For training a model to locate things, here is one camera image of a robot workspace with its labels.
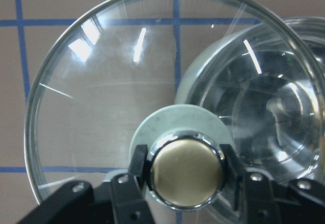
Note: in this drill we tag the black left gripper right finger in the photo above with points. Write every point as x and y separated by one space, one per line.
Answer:
259 199

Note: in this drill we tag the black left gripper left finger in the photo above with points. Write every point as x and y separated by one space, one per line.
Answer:
120 200

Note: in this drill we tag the glass pot lid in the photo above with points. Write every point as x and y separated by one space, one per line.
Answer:
109 84

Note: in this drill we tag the pale green electric pot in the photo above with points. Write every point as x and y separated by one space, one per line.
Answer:
256 86

